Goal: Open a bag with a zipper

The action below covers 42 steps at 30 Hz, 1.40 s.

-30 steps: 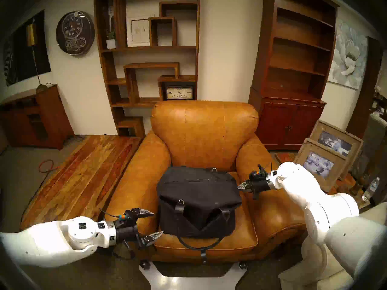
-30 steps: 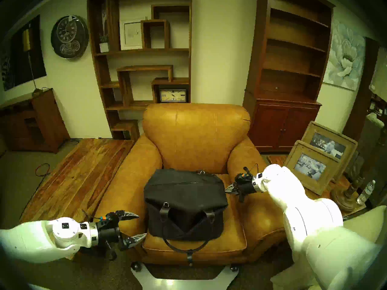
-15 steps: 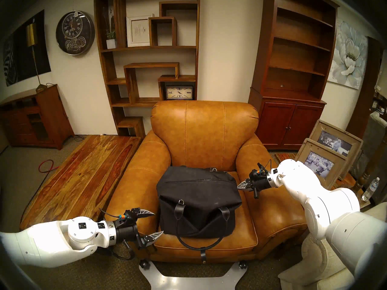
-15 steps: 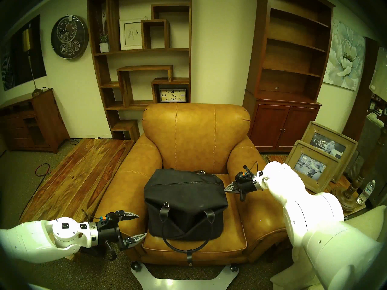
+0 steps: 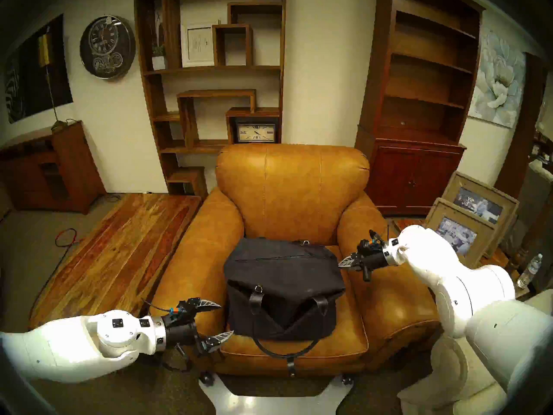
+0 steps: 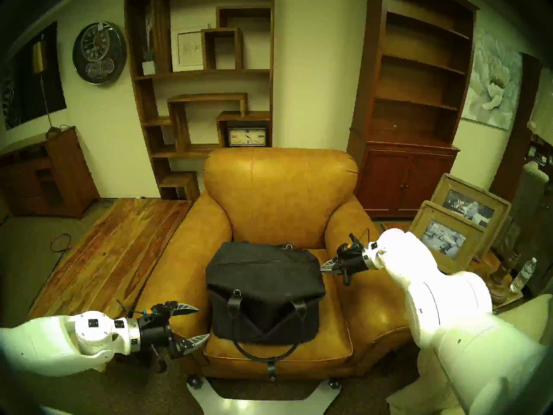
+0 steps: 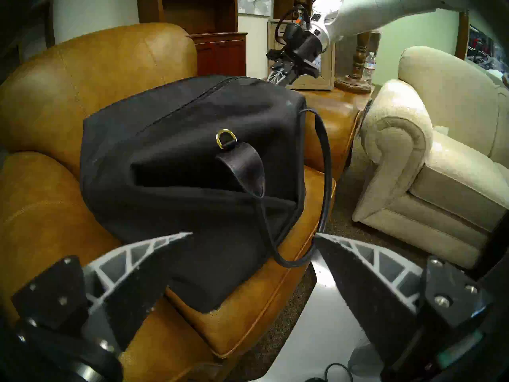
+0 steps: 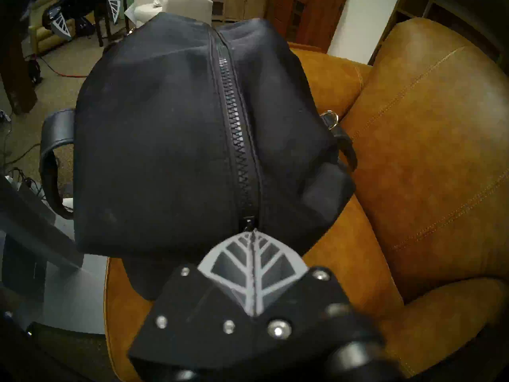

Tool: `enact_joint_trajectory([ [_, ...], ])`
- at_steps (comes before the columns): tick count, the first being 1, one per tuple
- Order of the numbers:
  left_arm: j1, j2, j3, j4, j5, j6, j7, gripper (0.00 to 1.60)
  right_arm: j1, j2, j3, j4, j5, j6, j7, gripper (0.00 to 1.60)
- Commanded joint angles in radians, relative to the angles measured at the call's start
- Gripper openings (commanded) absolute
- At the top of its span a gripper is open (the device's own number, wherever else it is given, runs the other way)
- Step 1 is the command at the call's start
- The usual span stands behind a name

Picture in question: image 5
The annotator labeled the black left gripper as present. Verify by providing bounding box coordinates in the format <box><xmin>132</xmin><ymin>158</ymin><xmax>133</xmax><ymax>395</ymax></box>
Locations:
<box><xmin>163</xmin><ymin>298</ymin><xmax>234</xmax><ymax>354</ymax></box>

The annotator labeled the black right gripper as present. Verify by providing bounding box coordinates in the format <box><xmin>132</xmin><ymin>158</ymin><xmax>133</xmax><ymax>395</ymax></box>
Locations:
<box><xmin>338</xmin><ymin>241</ymin><xmax>389</xmax><ymax>283</ymax></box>

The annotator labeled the black zipper fabric bag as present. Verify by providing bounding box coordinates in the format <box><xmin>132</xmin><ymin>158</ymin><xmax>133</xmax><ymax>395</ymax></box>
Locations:
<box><xmin>222</xmin><ymin>237</ymin><xmax>346</xmax><ymax>378</ymax></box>

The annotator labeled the open wooden shelf unit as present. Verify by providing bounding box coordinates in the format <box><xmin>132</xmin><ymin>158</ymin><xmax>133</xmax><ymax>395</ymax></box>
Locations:
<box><xmin>134</xmin><ymin>0</ymin><xmax>286</xmax><ymax>199</ymax></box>

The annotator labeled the tan leather armchair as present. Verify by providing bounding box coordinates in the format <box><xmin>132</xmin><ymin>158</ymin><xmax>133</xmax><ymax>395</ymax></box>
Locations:
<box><xmin>147</xmin><ymin>143</ymin><xmax>441</xmax><ymax>378</ymax></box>

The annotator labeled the cherry wood bookcase cabinet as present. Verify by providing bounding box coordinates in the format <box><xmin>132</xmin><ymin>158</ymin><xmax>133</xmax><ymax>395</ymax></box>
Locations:
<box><xmin>354</xmin><ymin>0</ymin><xmax>485</xmax><ymax>216</ymax></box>

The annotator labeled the striped wood coffee table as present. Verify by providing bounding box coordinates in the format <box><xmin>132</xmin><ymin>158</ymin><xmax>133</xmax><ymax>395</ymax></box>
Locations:
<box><xmin>28</xmin><ymin>193</ymin><xmax>203</xmax><ymax>328</ymax></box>

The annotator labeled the rectangular mantel clock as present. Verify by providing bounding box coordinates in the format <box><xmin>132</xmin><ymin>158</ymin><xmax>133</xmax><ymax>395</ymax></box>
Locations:
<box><xmin>235</xmin><ymin>123</ymin><xmax>277</xmax><ymax>144</ymax></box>

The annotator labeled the clear plastic water bottle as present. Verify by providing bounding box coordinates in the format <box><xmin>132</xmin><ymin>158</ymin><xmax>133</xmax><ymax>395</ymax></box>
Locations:
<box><xmin>517</xmin><ymin>253</ymin><xmax>543</xmax><ymax>289</ymax></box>

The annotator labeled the grey upholstered chair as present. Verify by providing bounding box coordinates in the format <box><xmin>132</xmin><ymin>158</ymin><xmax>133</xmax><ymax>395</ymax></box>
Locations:
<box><xmin>514</xmin><ymin>159</ymin><xmax>553</xmax><ymax>255</ymax></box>

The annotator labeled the dark wooden sideboard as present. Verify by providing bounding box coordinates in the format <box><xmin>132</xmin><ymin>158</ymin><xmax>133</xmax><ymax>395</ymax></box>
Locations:
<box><xmin>0</xmin><ymin>120</ymin><xmax>107</xmax><ymax>215</ymax></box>

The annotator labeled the white flower painting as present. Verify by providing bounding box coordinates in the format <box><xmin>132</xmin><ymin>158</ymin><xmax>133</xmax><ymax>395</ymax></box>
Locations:
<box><xmin>467</xmin><ymin>27</ymin><xmax>527</xmax><ymax>128</ymax></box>

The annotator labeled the small potted plant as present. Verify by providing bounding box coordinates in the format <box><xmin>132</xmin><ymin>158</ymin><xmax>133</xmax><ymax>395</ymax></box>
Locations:
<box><xmin>149</xmin><ymin>12</ymin><xmax>168</xmax><ymax>71</ymax></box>

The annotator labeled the white framed certificate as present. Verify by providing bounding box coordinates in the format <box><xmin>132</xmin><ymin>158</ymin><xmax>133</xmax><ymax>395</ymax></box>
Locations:
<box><xmin>181</xmin><ymin>23</ymin><xmax>216</xmax><ymax>68</ymax></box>

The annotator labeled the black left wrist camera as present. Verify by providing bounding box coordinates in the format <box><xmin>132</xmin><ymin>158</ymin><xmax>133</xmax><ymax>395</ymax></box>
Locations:
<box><xmin>171</xmin><ymin>301</ymin><xmax>197</xmax><ymax>319</ymax></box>

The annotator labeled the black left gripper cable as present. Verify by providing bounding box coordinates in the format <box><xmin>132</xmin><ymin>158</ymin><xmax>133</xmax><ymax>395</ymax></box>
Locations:
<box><xmin>142</xmin><ymin>298</ymin><xmax>194</xmax><ymax>373</ymax></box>

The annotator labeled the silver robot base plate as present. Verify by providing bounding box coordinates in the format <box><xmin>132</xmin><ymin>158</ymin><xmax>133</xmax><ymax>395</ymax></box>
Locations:
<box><xmin>199</xmin><ymin>373</ymin><xmax>355</xmax><ymax>415</ymax></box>

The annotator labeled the small rustic wooden picture frame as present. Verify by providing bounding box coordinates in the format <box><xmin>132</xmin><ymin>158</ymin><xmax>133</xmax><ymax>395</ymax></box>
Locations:
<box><xmin>423</xmin><ymin>197</ymin><xmax>497</xmax><ymax>268</ymax></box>

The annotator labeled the large rustic wooden picture frame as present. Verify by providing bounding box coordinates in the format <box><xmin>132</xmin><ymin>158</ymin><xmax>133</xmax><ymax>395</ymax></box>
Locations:
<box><xmin>442</xmin><ymin>171</ymin><xmax>520</xmax><ymax>259</ymax></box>

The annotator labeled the red floor cable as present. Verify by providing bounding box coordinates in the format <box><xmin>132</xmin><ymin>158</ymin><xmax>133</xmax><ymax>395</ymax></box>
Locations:
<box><xmin>55</xmin><ymin>228</ymin><xmax>85</xmax><ymax>248</ymax></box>

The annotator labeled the round black wall clock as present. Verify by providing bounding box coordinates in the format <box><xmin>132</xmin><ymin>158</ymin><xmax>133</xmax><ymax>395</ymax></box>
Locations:
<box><xmin>79</xmin><ymin>15</ymin><xmax>136</xmax><ymax>80</ymax></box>

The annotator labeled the dark zebra wall art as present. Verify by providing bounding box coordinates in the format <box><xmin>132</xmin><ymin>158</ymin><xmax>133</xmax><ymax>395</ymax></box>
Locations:
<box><xmin>3</xmin><ymin>14</ymin><xmax>74</xmax><ymax>124</ymax></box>

